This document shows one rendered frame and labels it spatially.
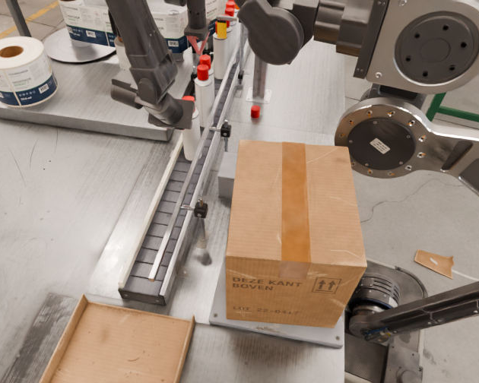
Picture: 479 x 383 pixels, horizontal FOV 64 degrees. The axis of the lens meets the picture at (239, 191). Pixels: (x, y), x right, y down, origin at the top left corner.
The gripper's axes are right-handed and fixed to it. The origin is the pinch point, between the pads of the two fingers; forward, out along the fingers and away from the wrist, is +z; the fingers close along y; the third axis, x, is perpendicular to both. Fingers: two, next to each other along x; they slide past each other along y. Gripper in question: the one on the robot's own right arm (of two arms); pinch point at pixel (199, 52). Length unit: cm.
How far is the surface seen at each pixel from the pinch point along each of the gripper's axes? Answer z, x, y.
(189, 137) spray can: 3.9, 7.1, 38.4
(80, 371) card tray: 18, -1, 98
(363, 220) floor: 102, 81, -21
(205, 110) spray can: 6.3, 7.5, 22.5
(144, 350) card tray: 18, 11, 92
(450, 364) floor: 102, 116, 48
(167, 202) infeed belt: 13, 5, 55
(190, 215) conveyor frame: 13, 12, 57
